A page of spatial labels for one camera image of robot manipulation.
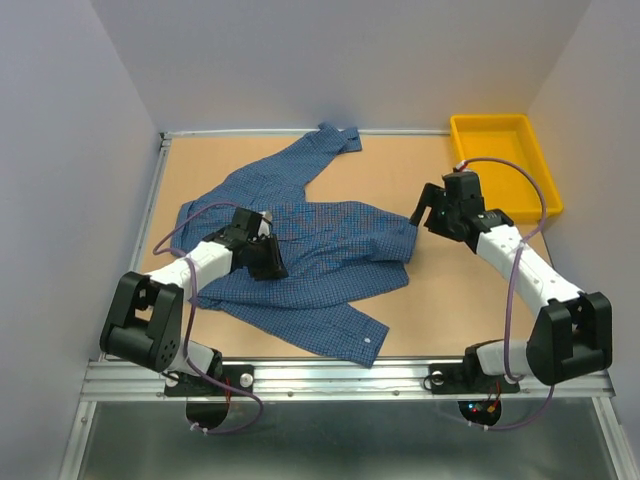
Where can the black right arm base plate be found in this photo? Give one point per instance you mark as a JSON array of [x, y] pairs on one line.
[[455, 379]]

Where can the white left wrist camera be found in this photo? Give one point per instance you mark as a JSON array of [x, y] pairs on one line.
[[265, 227]]

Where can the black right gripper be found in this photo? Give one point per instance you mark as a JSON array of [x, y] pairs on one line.
[[433, 196]]

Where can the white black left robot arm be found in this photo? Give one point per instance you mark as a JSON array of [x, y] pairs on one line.
[[144, 321]]

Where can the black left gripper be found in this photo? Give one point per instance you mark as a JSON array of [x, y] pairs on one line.
[[274, 267]]

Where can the aluminium front rail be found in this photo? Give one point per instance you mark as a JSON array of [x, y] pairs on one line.
[[278, 380]]

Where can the blue checked long sleeve shirt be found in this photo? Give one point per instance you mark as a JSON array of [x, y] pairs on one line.
[[335, 252]]

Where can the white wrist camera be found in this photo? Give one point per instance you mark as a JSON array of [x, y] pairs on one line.
[[463, 166], [265, 227]]

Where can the aluminium left side rail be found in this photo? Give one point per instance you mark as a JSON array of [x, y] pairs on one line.
[[143, 225]]

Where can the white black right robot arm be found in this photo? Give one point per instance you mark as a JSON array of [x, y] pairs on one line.
[[572, 333]]

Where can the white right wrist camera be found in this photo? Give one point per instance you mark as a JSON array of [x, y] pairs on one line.
[[463, 166]]

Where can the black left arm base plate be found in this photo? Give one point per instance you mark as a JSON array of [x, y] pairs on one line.
[[182, 385]]

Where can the yellow plastic bin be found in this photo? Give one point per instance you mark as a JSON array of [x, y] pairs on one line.
[[510, 188]]

